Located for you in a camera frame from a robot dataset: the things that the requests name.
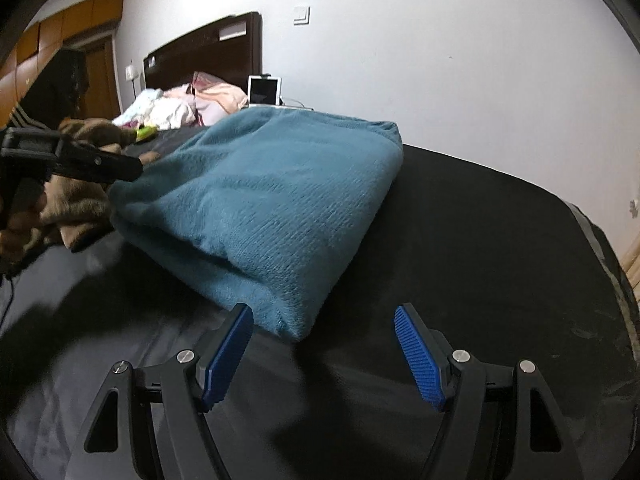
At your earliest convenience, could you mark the white tablet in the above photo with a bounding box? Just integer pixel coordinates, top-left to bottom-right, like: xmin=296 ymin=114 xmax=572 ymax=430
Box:
xmin=247 ymin=75 xmax=282 ymax=107

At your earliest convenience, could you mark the brown fleece blanket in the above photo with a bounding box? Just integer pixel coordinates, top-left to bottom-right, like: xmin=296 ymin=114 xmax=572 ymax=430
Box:
xmin=37 ymin=117 xmax=161 ymax=253

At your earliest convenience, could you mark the black cable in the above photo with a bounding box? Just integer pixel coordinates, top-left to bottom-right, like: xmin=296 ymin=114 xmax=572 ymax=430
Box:
xmin=0 ymin=260 xmax=16 ymax=333

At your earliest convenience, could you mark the pile of white clothes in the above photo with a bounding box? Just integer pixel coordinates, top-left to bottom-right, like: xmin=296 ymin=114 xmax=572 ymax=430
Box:
xmin=112 ymin=88 xmax=198 ymax=131

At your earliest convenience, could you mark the dark wooden headboard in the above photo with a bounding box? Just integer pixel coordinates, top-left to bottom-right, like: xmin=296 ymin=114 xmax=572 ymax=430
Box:
xmin=143 ymin=11 xmax=263 ymax=98

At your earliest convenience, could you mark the person's left hand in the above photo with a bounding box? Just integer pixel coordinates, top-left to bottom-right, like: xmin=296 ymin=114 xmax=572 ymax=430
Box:
xmin=0 ymin=195 xmax=48 ymax=263

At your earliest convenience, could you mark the pink pillow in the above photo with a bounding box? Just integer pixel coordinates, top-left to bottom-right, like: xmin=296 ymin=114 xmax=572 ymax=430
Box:
xmin=165 ymin=71 xmax=249 ymax=126

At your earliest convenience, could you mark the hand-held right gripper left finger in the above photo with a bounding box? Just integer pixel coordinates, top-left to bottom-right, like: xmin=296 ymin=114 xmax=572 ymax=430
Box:
xmin=65 ymin=302 xmax=256 ymax=480

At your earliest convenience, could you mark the blue knitted sweater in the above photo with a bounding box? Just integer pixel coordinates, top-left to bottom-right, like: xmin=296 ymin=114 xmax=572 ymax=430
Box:
xmin=107 ymin=108 xmax=405 ymax=343

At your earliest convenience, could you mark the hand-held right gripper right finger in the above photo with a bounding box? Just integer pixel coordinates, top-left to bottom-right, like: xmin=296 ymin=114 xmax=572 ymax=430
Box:
xmin=393 ymin=302 xmax=583 ymax=480

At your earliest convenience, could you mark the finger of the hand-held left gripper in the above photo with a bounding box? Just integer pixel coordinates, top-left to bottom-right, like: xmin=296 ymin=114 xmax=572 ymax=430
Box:
xmin=55 ymin=140 xmax=144 ymax=184

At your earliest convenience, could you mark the orange wooden wardrobe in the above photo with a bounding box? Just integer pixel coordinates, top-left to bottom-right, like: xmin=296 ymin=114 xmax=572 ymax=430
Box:
xmin=0 ymin=0 xmax=125 ymax=126

